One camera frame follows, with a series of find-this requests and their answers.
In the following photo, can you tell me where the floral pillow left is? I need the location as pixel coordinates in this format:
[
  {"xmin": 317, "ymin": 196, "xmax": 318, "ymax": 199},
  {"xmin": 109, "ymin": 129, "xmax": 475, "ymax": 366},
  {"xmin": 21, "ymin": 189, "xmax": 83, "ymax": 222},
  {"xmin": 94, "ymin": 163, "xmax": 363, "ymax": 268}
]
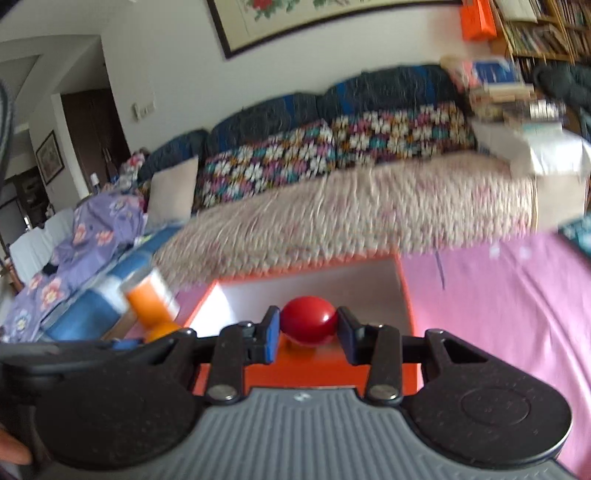
[{"xmin": 194, "ymin": 120, "xmax": 337, "ymax": 209}]

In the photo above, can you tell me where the floral pillow right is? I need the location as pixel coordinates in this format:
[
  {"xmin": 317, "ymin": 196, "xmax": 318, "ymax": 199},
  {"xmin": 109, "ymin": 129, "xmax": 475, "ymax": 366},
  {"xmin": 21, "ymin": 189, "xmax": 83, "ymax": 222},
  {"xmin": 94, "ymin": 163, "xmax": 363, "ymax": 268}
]
[{"xmin": 332, "ymin": 101, "xmax": 476, "ymax": 168}]

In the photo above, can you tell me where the person's hand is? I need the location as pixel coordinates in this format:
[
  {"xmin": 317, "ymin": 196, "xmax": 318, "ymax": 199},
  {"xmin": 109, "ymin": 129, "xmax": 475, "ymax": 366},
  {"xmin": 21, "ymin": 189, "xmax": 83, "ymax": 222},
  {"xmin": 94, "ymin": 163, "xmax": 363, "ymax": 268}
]
[{"xmin": 0, "ymin": 428, "xmax": 32, "ymax": 465}]

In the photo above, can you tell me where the beige cushion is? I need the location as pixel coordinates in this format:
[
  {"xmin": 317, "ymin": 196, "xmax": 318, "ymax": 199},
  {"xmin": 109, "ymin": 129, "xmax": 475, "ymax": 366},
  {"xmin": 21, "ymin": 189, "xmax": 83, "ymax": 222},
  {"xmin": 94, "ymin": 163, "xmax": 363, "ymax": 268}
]
[{"xmin": 146, "ymin": 157, "xmax": 198, "ymax": 230}]

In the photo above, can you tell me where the orange white cup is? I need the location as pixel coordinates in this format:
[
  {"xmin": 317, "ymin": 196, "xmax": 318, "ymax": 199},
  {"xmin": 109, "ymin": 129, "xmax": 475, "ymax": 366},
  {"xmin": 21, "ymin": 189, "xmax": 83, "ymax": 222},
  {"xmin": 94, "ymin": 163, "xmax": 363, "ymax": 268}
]
[{"xmin": 120, "ymin": 265, "xmax": 179, "ymax": 330}]

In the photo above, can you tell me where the framed picture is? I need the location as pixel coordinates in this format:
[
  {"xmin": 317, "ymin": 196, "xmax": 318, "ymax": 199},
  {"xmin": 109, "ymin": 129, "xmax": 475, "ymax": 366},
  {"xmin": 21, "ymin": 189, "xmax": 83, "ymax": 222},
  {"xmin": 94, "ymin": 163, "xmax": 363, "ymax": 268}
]
[{"xmin": 36, "ymin": 131, "xmax": 64, "ymax": 185}]

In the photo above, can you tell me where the teal book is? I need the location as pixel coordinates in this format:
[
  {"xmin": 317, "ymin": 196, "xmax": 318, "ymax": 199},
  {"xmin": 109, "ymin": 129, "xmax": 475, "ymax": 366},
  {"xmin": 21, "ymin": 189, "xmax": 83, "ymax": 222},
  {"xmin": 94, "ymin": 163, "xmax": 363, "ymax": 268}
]
[{"xmin": 558, "ymin": 214, "xmax": 591, "ymax": 258}]

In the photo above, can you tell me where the red ball fruit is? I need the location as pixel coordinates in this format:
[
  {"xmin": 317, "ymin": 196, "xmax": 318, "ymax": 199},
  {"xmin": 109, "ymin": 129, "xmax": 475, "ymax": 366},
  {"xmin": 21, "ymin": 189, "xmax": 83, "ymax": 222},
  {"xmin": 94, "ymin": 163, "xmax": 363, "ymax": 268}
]
[{"xmin": 280, "ymin": 296, "xmax": 338, "ymax": 347}]

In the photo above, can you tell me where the orange fruit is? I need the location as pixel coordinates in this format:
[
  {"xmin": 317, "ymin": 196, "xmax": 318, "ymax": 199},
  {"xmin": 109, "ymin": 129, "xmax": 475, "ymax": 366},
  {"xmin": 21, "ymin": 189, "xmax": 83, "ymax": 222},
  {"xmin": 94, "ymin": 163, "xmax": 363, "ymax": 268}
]
[{"xmin": 143, "ymin": 321, "xmax": 181, "ymax": 343}]

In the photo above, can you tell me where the stack of books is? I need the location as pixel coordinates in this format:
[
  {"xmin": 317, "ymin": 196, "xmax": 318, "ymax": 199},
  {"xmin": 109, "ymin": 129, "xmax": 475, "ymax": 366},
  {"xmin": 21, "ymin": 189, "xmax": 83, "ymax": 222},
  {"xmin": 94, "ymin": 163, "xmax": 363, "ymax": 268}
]
[{"xmin": 440, "ymin": 55, "xmax": 583, "ymax": 158}]

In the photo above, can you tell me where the large framed flower painting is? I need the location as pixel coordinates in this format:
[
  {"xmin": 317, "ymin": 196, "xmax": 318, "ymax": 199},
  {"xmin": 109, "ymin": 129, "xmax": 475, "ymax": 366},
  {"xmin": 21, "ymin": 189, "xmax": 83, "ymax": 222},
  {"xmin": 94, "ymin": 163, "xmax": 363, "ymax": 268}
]
[{"xmin": 207, "ymin": 0, "xmax": 446, "ymax": 59}]

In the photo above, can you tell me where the wooden bookshelf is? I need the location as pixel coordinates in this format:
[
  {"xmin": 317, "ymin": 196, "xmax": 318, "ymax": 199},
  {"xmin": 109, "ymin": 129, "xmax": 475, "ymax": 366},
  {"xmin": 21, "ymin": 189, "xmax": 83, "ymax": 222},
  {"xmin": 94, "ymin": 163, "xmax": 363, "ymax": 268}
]
[{"xmin": 490, "ymin": 0, "xmax": 590, "ymax": 64}]

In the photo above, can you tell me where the pink tablecloth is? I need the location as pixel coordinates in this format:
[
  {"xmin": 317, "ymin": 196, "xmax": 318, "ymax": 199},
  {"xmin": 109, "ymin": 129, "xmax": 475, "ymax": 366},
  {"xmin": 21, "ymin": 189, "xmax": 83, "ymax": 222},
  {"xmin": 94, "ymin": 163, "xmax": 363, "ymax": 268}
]
[{"xmin": 175, "ymin": 233, "xmax": 590, "ymax": 479}]

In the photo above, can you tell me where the orange cardboard box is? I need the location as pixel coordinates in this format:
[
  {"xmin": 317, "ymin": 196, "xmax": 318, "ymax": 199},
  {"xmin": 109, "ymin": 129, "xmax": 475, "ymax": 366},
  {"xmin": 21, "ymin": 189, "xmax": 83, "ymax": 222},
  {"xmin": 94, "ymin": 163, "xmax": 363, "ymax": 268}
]
[{"xmin": 178, "ymin": 255, "xmax": 415, "ymax": 391}]

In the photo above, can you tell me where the purple floral blanket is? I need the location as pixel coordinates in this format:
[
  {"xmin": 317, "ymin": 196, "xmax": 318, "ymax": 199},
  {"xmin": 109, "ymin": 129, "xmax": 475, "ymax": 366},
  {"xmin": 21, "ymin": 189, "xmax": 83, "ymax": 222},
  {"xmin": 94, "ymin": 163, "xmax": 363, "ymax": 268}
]
[{"xmin": 1, "ymin": 191, "xmax": 145, "ymax": 343}]

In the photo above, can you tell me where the orange bag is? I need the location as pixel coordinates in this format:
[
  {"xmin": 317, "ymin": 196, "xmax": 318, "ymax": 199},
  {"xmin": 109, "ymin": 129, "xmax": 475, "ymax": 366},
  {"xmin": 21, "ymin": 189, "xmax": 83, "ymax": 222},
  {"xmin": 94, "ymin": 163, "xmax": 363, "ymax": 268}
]
[{"xmin": 460, "ymin": 0, "xmax": 497, "ymax": 41}]

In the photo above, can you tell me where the wall switch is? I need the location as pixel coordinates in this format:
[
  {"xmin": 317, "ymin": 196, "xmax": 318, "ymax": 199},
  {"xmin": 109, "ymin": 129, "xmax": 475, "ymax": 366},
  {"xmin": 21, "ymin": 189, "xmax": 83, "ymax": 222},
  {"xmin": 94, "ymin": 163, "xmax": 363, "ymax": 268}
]
[{"xmin": 131, "ymin": 100, "xmax": 156, "ymax": 122}]

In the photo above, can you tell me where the blue striped blanket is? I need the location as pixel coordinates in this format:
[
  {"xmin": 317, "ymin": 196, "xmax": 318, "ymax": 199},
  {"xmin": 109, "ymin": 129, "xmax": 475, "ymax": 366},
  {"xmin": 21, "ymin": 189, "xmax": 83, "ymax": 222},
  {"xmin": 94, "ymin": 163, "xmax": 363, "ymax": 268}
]
[{"xmin": 35, "ymin": 225, "xmax": 181, "ymax": 342}]

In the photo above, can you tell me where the dark blue sofa backrest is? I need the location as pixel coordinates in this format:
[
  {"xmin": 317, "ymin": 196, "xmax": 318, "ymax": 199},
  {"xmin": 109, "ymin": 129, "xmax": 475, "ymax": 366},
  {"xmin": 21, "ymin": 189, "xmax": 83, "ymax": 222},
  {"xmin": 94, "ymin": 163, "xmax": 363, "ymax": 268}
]
[{"xmin": 137, "ymin": 64, "xmax": 467, "ymax": 184}]

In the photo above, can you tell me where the floral pillow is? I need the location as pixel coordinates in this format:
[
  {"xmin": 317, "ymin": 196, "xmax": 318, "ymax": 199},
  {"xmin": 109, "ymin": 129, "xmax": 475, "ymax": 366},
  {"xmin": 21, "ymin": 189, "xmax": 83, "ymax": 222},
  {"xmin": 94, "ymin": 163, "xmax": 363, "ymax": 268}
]
[
  {"xmin": 332, "ymin": 101, "xmax": 476, "ymax": 168},
  {"xmin": 194, "ymin": 120, "xmax": 337, "ymax": 209}
]

